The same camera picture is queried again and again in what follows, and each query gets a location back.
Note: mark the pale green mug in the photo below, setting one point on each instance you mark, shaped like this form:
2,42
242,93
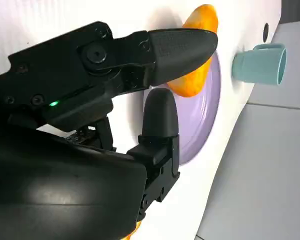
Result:
257,66

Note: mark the orange white toy bread roll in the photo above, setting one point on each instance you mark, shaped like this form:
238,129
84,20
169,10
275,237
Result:
205,17
136,227

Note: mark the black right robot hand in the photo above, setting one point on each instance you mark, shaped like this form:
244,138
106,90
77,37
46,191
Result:
65,175

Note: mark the lilac plate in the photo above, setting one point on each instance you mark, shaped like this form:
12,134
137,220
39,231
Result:
197,112

